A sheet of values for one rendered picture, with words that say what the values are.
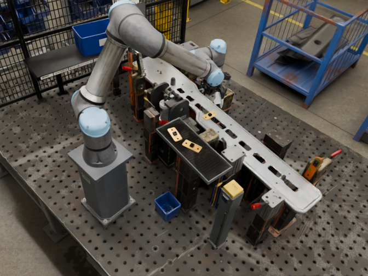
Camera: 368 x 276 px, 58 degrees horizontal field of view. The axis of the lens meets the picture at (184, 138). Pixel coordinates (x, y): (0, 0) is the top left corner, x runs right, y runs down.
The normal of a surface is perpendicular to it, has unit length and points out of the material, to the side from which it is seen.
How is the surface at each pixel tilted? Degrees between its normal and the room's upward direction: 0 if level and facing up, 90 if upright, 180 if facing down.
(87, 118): 7
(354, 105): 0
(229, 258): 0
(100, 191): 90
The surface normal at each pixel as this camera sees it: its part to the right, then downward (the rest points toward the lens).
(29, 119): 0.07, -0.69
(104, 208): 0.00, 0.74
